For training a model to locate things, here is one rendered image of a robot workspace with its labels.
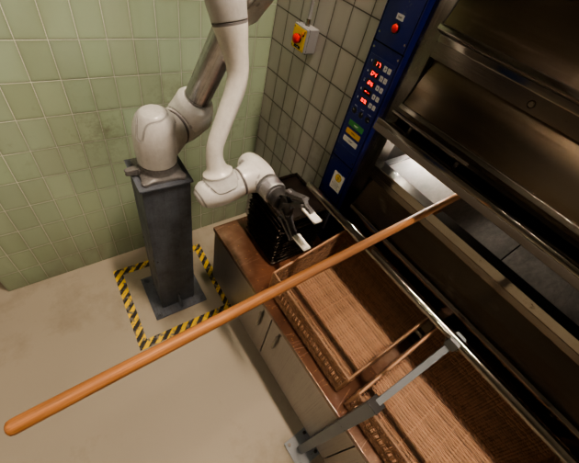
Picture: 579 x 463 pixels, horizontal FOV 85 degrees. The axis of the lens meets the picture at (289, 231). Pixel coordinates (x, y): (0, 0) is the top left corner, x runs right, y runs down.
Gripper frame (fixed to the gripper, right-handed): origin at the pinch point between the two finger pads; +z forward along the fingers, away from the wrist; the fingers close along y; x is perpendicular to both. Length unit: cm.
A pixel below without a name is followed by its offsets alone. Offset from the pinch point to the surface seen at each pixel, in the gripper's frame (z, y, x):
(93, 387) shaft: 12, -1, 66
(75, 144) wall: -111, 29, 48
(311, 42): -75, -27, -51
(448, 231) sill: 21, 3, -53
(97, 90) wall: -111, 4, 33
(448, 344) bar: 49, 4, -15
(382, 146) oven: -21, -8, -54
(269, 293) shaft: 12.0, -1.2, 24.1
